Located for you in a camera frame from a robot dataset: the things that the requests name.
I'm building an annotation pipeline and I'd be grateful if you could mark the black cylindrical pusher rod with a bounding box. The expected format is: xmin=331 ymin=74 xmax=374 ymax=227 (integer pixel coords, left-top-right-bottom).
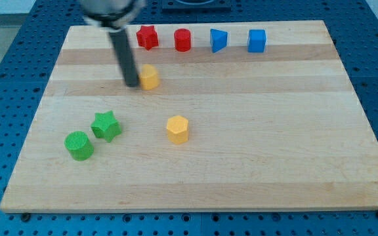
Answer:
xmin=109 ymin=29 xmax=139 ymax=87

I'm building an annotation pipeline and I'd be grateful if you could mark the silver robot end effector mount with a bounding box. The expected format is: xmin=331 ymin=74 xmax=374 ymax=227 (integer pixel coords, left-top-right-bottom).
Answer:
xmin=78 ymin=0 xmax=146 ymax=30

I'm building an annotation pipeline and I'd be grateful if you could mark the yellow heart block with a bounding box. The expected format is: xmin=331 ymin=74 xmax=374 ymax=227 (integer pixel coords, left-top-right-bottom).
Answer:
xmin=139 ymin=64 xmax=160 ymax=90

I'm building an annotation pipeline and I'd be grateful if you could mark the red star block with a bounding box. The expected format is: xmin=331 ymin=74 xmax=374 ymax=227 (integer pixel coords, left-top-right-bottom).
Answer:
xmin=136 ymin=26 xmax=159 ymax=50

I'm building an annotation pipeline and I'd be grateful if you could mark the red cylinder block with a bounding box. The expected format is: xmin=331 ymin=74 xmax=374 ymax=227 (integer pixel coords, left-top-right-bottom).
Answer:
xmin=174 ymin=28 xmax=192 ymax=52

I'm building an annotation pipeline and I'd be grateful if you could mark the green star block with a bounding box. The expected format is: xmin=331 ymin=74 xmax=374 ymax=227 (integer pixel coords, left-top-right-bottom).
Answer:
xmin=91 ymin=110 xmax=122 ymax=143

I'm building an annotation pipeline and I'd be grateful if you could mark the blue triangle block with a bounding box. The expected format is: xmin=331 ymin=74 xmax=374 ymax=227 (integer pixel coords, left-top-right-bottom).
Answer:
xmin=210 ymin=29 xmax=228 ymax=53

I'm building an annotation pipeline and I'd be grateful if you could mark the yellow hexagon block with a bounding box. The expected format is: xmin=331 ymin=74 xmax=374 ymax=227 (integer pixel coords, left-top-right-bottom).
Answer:
xmin=166 ymin=115 xmax=189 ymax=144

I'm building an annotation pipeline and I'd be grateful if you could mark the green cylinder block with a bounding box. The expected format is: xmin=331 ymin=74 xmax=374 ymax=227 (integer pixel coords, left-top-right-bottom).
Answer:
xmin=64 ymin=131 xmax=94 ymax=161

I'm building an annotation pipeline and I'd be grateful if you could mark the blue cube block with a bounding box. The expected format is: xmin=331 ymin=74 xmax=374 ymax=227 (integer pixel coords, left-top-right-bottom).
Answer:
xmin=247 ymin=29 xmax=266 ymax=53

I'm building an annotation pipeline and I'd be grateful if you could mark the light wooden board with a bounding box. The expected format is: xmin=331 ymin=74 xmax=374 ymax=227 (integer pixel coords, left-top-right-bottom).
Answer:
xmin=0 ymin=20 xmax=378 ymax=213

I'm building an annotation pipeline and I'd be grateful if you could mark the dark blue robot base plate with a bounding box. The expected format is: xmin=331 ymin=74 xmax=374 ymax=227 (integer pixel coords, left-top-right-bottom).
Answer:
xmin=161 ymin=0 xmax=232 ymax=12

